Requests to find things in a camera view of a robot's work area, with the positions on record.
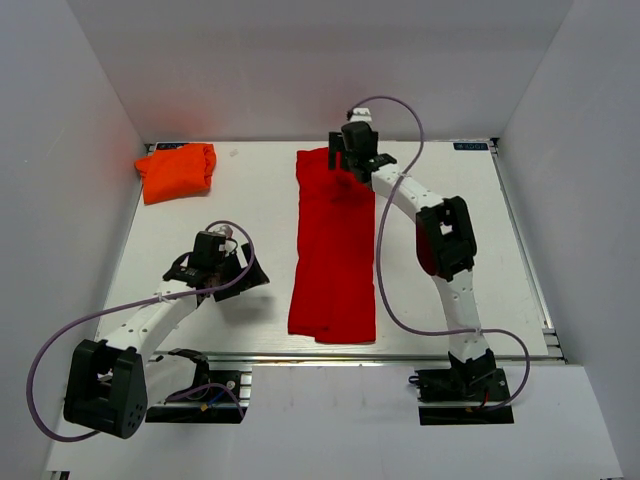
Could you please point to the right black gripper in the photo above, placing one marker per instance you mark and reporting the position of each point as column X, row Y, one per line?
column 337, row 144

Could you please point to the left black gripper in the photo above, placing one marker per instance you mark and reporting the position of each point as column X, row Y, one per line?
column 255, row 277

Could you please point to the red t-shirt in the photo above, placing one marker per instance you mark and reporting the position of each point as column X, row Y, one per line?
column 333, row 299

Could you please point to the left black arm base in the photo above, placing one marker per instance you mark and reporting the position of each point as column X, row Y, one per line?
column 208, row 407

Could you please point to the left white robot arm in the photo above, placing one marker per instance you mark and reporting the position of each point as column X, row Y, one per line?
column 114, row 381

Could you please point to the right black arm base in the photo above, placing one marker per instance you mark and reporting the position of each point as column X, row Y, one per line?
column 442, row 401

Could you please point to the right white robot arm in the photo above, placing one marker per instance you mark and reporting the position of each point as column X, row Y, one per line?
column 445, row 249

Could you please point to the blue label right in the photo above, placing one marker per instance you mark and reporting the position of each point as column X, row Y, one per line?
column 470, row 146

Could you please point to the blue label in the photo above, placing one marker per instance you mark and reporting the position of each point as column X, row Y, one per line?
column 470, row 146
column 169, row 145

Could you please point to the orange folded t-shirt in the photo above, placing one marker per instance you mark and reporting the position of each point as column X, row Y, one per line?
column 169, row 174

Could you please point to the blue label left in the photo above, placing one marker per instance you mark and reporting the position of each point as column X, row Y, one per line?
column 169, row 145

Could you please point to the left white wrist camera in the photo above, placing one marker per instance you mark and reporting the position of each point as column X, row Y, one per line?
column 223, row 231

